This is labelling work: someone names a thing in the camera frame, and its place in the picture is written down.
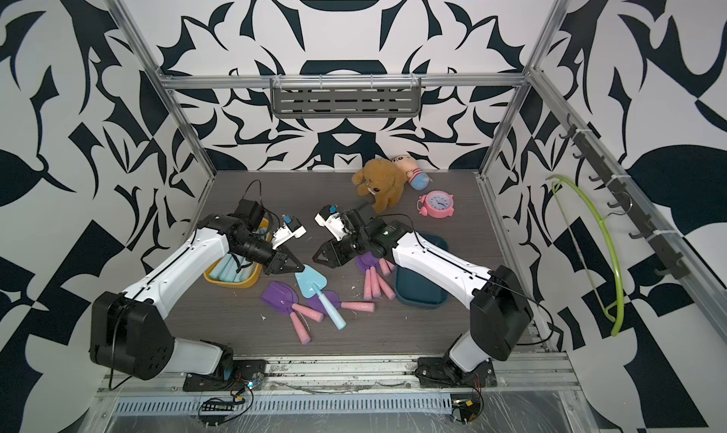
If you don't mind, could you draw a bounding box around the light blue shovel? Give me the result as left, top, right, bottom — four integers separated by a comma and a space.
295, 265, 346, 330
208, 254, 254, 283

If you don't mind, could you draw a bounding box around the purple shovel pink handle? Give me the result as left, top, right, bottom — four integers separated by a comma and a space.
289, 310, 310, 345
307, 290, 376, 316
355, 252, 396, 276
363, 268, 396, 301
261, 281, 324, 322

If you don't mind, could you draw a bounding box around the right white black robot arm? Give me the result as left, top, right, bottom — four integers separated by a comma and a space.
314, 201, 533, 374

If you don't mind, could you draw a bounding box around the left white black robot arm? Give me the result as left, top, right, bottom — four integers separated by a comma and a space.
89, 200, 306, 382

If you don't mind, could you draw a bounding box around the yellow plastic storage box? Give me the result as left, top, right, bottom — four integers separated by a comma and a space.
197, 215, 270, 288

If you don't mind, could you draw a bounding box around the dark teal storage box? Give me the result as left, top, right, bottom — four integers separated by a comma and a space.
395, 266, 449, 309

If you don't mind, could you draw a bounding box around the brown plush dog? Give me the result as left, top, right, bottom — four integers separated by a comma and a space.
351, 159, 406, 213

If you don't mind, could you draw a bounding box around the pink alarm clock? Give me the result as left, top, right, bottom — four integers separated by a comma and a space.
417, 190, 454, 219

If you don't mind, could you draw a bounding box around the small pig doll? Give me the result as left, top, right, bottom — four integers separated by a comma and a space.
391, 155, 431, 191

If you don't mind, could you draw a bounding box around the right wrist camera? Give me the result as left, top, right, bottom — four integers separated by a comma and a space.
314, 204, 348, 242

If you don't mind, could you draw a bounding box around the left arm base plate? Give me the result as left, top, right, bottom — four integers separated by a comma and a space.
183, 359, 268, 393

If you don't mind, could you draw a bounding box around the grey metal wall shelf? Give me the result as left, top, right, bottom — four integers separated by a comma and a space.
270, 75, 423, 119

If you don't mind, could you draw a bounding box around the white perforated cable duct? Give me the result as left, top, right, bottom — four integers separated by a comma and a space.
114, 393, 454, 417

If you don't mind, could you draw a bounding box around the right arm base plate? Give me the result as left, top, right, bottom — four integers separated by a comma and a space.
413, 357, 498, 389

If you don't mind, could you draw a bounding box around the black wall hook rail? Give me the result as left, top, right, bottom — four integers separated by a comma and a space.
563, 114, 691, 280

